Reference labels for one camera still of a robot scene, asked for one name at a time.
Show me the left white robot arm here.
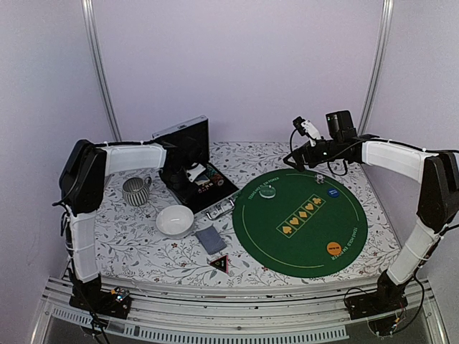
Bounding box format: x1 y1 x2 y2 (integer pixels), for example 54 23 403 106
56 139 205 311

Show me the orange big blind button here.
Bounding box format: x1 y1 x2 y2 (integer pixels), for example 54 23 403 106
326 242 342 256

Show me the round green poker mat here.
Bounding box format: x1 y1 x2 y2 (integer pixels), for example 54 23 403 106
232 168 369 278

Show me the floral tablecloth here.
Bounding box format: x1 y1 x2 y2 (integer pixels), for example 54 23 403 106
95 162 400 287

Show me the right poker chip stack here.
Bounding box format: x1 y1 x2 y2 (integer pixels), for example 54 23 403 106
207 165 224 186

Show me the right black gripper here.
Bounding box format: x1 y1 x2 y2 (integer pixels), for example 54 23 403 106
284 138 343 171

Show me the left aluminium frame post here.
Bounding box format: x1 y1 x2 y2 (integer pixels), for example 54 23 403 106
81 0 122 142

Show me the clear acrylic dealer button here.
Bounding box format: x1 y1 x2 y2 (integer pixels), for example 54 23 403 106
259 184 276 199

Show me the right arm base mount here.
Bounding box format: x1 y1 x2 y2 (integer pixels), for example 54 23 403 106
344 287 408 337

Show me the white ceramic bowl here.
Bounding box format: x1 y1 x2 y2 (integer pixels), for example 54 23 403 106
156 205 194 239

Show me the boxed playing card deck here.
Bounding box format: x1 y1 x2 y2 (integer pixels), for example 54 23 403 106
194 174 213 189

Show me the aluminium frame post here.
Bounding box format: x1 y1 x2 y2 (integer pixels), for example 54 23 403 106
81 0 122 142
357 1 394 134

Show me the red black triangle card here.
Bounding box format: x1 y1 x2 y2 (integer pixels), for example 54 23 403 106
209 255 229 273

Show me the striped ceramic mug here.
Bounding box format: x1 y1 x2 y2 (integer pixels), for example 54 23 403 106
122 176 152 207

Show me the blue small blind button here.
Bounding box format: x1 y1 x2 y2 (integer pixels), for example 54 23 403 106
327 188 340 198

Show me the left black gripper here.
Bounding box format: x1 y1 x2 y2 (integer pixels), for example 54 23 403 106
165 167 200 203

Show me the right aluminium frame post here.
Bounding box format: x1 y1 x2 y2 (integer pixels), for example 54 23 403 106
357 1 394 134

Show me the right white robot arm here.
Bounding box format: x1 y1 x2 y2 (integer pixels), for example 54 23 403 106
283 110 458 312

